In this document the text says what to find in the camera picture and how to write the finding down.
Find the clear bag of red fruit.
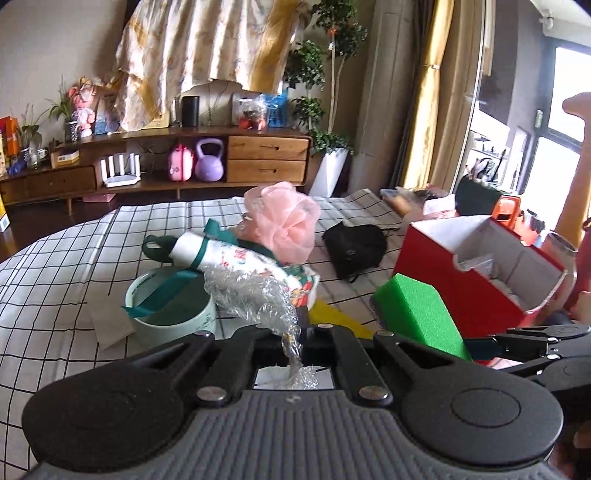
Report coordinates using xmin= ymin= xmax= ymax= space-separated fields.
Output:
xmin=232 ymin=92 xmax=269 ymax=131

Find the red cardboard box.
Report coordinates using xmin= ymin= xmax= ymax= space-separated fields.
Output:
xmin=392 ymin=215 xmax=568 ymax=328

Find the purple kettlebell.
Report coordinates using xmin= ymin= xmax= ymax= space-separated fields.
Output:
xmin=194 ymin=138 xmax=226 ymax=182

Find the white planter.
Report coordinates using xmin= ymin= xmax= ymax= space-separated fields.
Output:
xmin=308 ymin=148 xmax=350 ymax=198

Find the floral yellow draped sheet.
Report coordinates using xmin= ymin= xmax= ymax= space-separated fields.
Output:
xmin=113 ymin=0 xmax=311 ymax=134

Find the tall green potted tree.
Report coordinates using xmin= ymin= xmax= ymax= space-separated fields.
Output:
xmin=283 ymin=0 xmax=369 ymax=155

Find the white steel tumbler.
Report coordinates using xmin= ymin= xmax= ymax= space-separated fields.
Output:
xmin=541 ymin=231 xmax=579 ymax=280

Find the white tissue paper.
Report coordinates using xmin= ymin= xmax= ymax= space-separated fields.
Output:
xmin=89 ymin=300 xmax=136 ymax=350

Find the white router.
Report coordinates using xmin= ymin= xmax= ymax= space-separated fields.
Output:
xmin=99 ymin=152 xmax=142 ymax=188

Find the person's right forearm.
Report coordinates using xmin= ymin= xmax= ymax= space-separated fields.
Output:
xmin=553 ymin=91 xmax=591 ymax=250

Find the white shell-shaped ornament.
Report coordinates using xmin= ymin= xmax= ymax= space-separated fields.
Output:
xmin=179 ymin=78 xmax=245 ymax=128

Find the pink doll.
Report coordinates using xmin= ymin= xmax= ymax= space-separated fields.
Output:
xmin=68 ymin=84 xmax=100 ymax=138

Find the pink toy case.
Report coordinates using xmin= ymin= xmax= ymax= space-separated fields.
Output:
xmin=167 ymin=143 xmax=195 ymax=182

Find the small plant in glass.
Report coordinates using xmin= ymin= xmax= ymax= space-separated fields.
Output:
xmin=45 ymin=76 xmax=83 ymax=143

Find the green sponge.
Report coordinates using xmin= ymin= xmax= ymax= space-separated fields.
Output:
xmin=373 ymin=273 xmax=474 ymax=363

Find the small yellow label box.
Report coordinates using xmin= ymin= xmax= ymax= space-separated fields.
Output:
xmin=49 ymin=150 xmax=81 ymax=168

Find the wooden TV cabinet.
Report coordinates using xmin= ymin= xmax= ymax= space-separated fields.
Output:
xmin=0 ymin=127 xmax=315 ymax=217

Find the black cylinder speaker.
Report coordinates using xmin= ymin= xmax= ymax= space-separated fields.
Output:
xmin=181 ymin=95 xmax=200 ymax=128

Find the clear plastic wrap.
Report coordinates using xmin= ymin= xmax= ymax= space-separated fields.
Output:
xmin=203 ymin=265 xmax=320 ymax=389

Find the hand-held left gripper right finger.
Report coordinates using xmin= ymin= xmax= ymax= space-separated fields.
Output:
xmin=302 ymin=323 xmax=472 ymax=403

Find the black face mask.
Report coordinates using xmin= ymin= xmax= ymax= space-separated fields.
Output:
xmin=322 ymin=220 xmax=389 ymax=284

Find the beige standing air conditioner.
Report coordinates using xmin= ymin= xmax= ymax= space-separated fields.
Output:
xmin=355 ymin=0 xmax=426 ymax=195

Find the green orange desk organizer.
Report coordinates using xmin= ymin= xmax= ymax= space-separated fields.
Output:
xmin=455 ymin=174 xmax=523 ymax=234

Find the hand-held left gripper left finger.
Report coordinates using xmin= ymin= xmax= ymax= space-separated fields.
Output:
xmin=122 ymin=323 xmax=284 ymax=403

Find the yellow curtain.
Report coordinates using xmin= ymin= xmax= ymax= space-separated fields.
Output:
xmin=399 ymin=0 xmax=486 ymax=191

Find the pink mesh bath pouf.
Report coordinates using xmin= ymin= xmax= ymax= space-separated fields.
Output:
xmin=244 ymin=181 xmax=321 ymax=266

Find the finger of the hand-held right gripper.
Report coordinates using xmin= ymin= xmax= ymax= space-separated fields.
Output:
xmin=501 ymin=359 xmax=561 ymax=377
xmin=464 ymin=324 xmax=591 ymax=361

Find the wooden cabinet drawer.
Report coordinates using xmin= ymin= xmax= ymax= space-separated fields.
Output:
xmin=228 ymin=136 xmax=309 ymax=161
xmin=227 ymin=160 xmax=308 ymax=184

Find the mint green mug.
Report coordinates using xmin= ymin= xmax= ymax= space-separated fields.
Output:
xmin=122 ymin=269 xmax=218 ymax=348

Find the black white checked sheet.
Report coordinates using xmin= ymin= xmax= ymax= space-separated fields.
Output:
xmin=0 ymin=187 xmax=416 ymax=480

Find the yellow paper piece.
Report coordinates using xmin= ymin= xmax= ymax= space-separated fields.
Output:
xmin=308 ymin=299 xmax=375 ymax=340

